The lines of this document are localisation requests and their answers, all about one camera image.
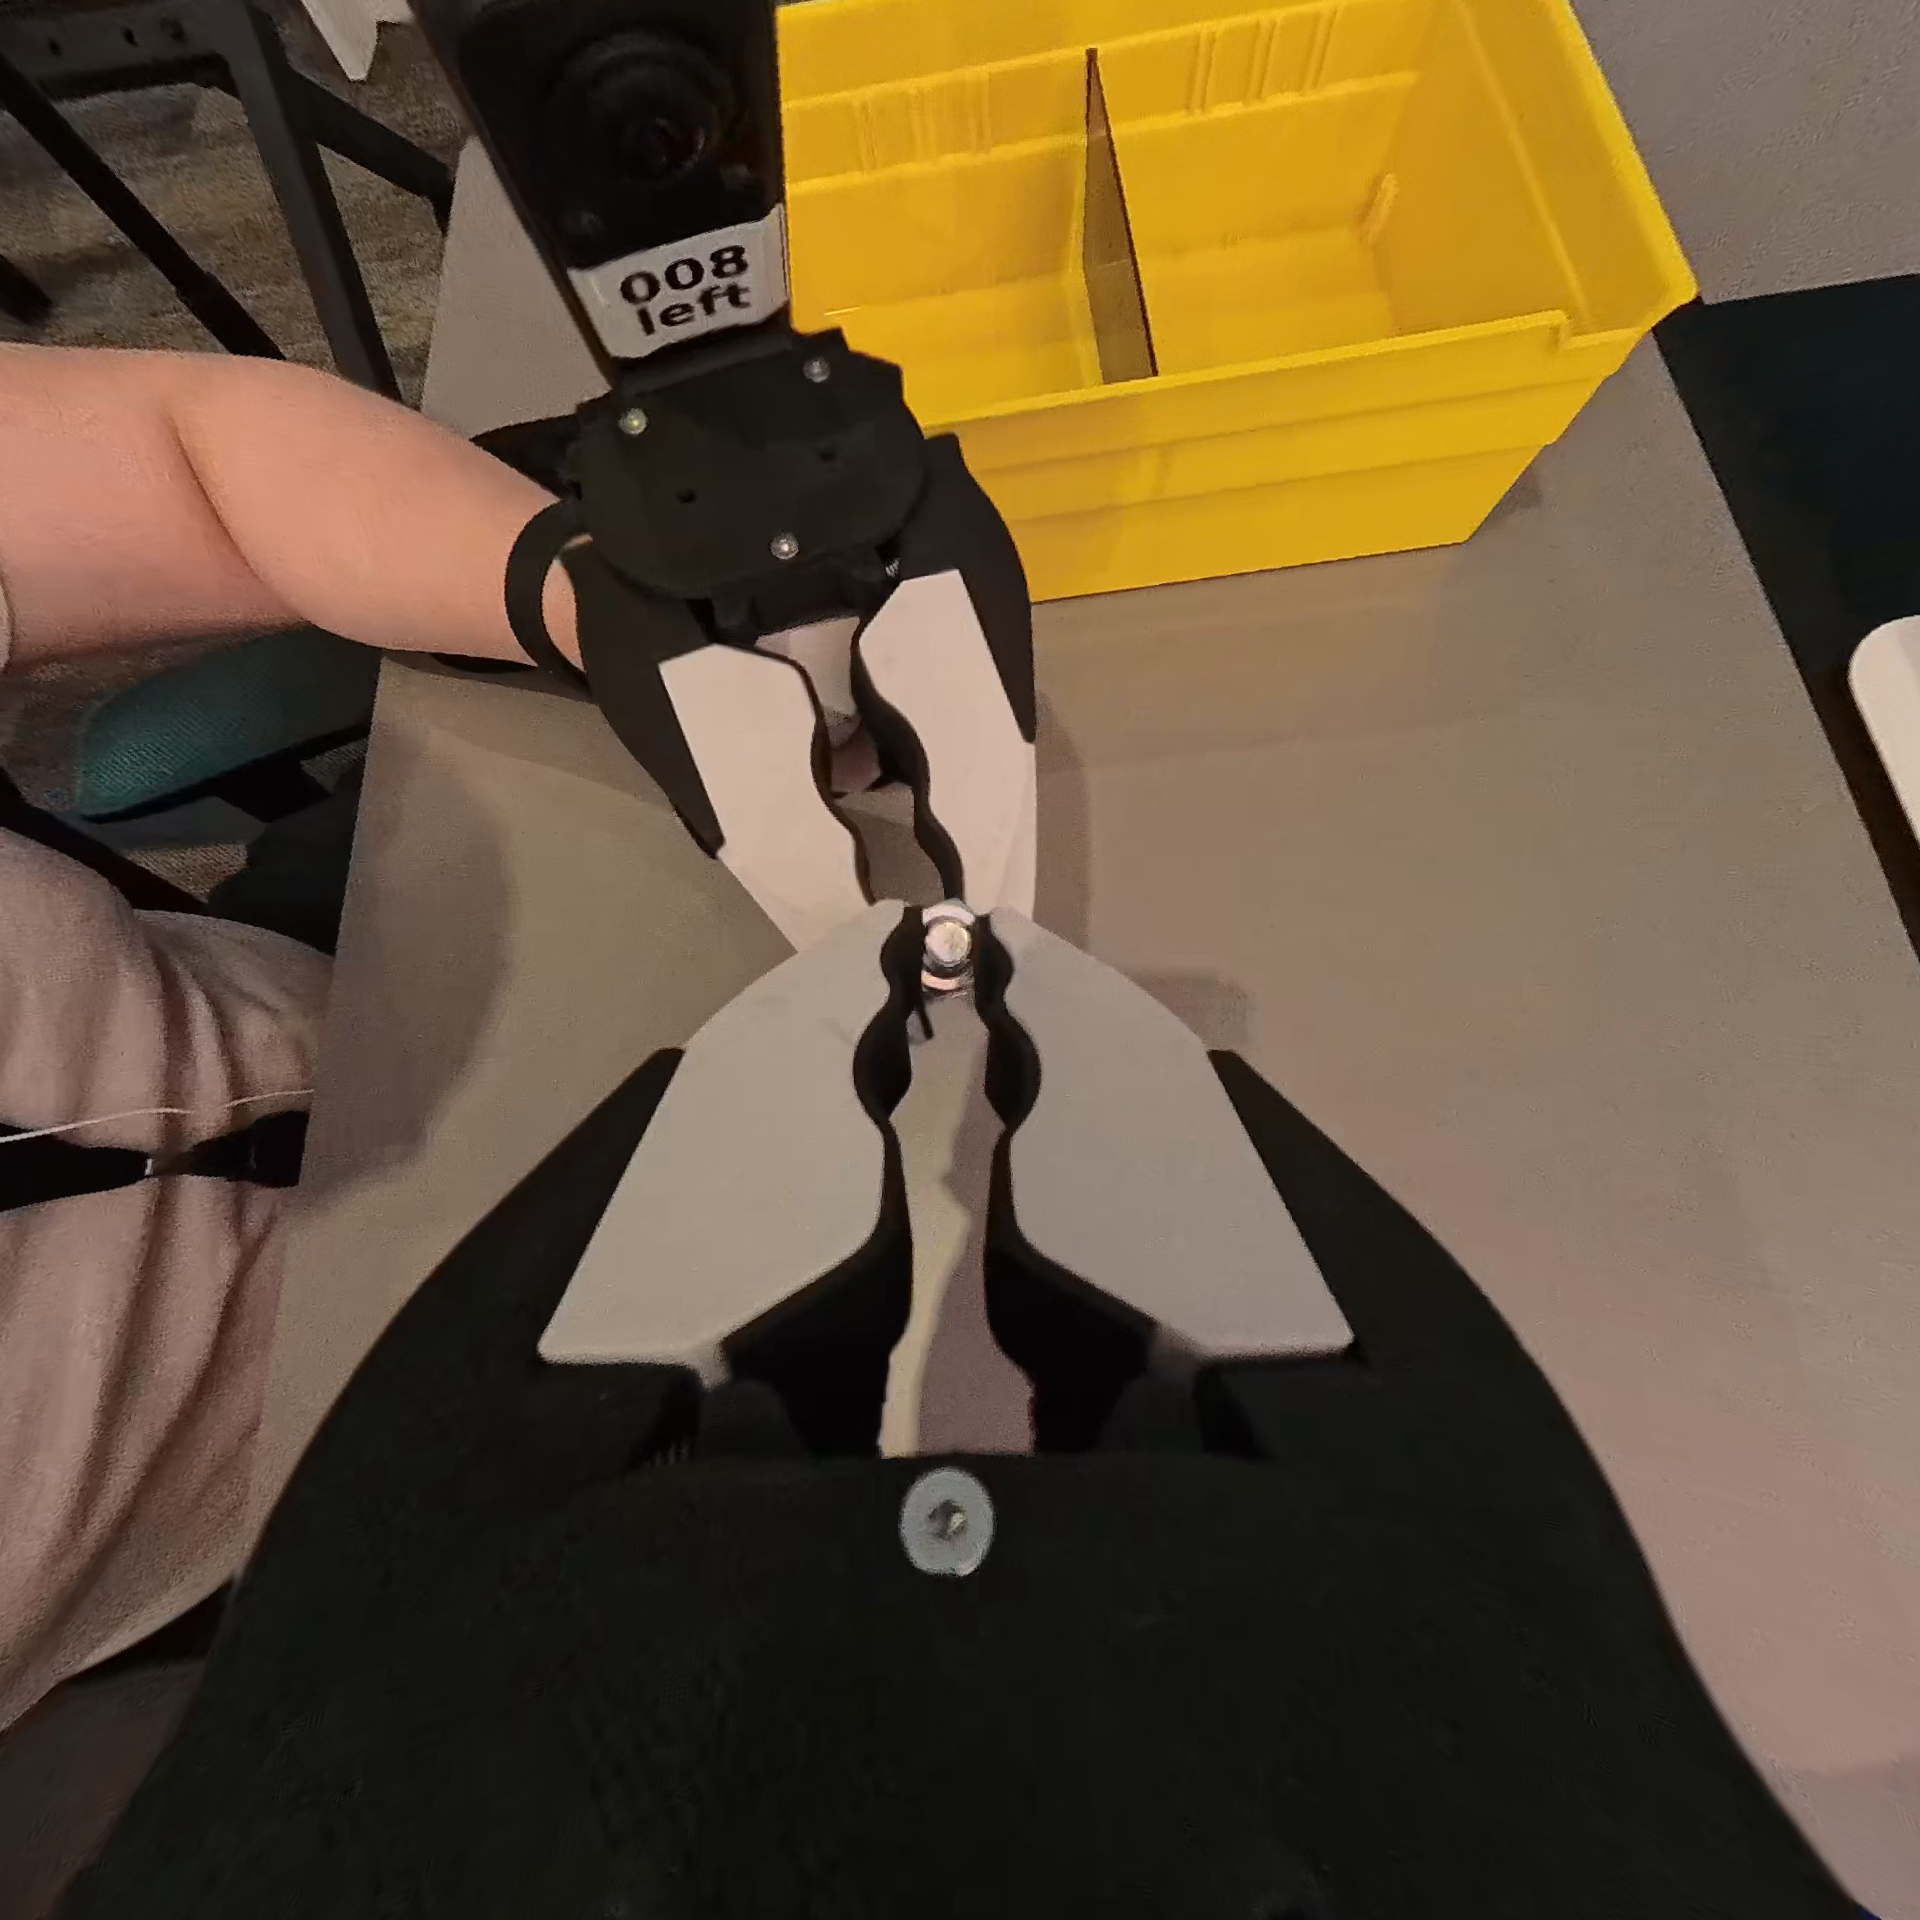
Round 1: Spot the yellow plastic bin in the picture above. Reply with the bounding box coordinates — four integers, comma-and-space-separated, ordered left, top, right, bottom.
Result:
776, 0, 1700, 605

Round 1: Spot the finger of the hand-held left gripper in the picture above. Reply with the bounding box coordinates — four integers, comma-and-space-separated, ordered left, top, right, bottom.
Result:
655, 633, 871, 953
847, 567, 1041, 917

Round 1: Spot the black shoulder strap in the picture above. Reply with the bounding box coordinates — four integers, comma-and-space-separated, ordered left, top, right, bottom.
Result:
0, 1113, 312, 1215

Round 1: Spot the teal office chair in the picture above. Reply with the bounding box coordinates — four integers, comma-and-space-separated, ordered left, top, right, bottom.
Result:
72, 626, 378, 822

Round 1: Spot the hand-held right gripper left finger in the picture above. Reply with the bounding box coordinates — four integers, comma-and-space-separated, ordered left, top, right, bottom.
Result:
535, 901, 920, 1373

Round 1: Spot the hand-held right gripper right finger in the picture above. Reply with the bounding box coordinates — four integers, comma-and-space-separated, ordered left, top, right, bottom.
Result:
977, 907, 1358, 1364

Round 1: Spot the brown cardboard bin divider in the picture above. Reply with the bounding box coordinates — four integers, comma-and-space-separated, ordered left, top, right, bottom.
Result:
1085, 48, 1159, 390

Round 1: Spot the black metal table frame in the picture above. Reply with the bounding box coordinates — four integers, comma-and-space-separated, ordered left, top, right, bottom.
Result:
0, 0, 451, 409

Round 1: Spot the person's left forearm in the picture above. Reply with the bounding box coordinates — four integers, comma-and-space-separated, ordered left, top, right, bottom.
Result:
0, 342, 589, 678

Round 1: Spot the white document stand with instructions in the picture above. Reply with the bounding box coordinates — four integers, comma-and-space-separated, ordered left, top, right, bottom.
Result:
1847, 613, 1920, 846

